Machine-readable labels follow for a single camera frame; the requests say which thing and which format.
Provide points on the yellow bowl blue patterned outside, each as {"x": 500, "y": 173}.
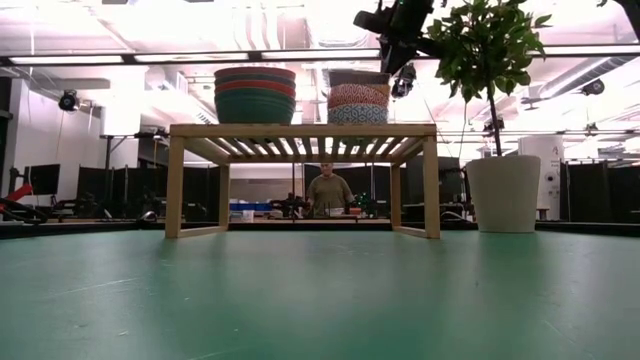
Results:
{"x": 357, "y": 115}

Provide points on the black aluminium table frame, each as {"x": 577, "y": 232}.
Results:
{"x": 300, "y": 226}

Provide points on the white round column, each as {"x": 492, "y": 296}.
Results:
{"x": 547, "y": 170}

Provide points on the green table mat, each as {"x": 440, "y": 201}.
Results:
{"x": 320, "y": 300}

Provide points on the striped bowl red patterned outside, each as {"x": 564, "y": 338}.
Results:
{"x": 355, "y": 95}

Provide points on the dark wall monitor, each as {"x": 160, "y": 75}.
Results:
{"x": 44, "y": 179}

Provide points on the white cup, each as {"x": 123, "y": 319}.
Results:
{"x": 248, "y": 216}

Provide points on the wooden slatted shelf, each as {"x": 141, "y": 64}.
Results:
{"x": 300, "y": 131}

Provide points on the large green bowl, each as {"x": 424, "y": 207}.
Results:
{"x": 255, "y": 110}

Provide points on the white plant pot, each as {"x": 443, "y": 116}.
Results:
{"x": 502, "y": 195}

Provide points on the black ceiling spotlight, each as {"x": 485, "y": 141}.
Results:
{"x": 593, "y": 87}
{"x": 68, "y": 100}

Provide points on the blue storage bins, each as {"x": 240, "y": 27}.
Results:
{"x": 250, "y": 206}

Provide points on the black partition screen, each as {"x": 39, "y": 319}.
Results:
{"x": 150, "y": 190}

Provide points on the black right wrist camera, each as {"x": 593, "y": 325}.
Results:
{"x": 370, "y": 21}

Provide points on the large pink bowl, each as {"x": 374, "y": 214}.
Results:
{"x": 255, "y": 71}

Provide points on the green leafy plant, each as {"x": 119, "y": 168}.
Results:
{"x": 487, "y": 50}

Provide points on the red tube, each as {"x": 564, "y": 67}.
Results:
{"x": 17, "y": 195}

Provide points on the standing person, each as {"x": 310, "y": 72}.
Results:
{"x": 329, "y": 192}

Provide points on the large red bowl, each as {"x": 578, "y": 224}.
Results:
{"x": 255, "y": 90}

